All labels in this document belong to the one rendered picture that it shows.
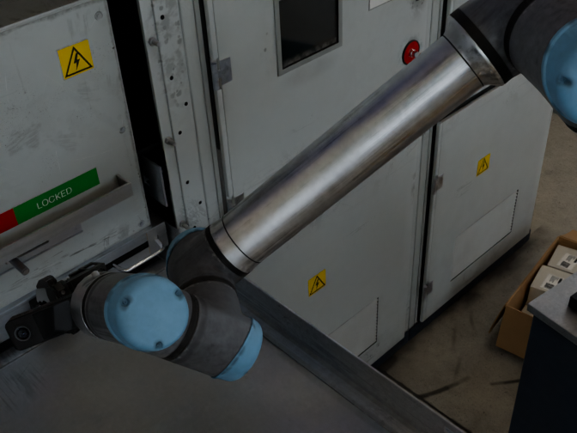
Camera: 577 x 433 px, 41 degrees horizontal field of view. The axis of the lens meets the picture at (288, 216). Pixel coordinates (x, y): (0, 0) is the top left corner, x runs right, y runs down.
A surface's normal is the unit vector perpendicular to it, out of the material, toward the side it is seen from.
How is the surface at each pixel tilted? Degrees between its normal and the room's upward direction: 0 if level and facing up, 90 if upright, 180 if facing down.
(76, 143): 90
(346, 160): 65
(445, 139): 90
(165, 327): 57
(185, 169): 90
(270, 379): 0
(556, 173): 0
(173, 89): 90
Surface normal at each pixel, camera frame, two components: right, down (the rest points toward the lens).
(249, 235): -0.13, 0.22
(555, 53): -0.87, -0.19
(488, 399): -0.04, -0.79
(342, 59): 0.69, 0.42
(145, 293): 0.54, -0.02
